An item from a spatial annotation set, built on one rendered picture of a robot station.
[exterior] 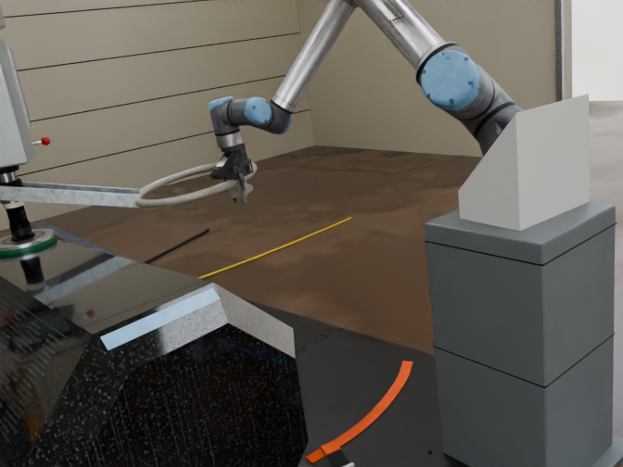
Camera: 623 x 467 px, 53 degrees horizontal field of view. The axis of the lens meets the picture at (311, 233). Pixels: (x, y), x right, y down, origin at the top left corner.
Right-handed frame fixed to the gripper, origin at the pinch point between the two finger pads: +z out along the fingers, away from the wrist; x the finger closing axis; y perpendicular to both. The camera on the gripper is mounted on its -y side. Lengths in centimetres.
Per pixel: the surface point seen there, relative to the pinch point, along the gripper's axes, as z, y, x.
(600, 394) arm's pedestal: 69, 35, -113
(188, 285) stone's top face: 3, -54, -41
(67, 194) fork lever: -15, -43, 40
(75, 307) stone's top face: 1, -78, -24
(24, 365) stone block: 11, -93, -20
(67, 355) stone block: 6, -88, -38
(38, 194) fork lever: -17, -51, 45
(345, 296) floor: 95, 98, 51
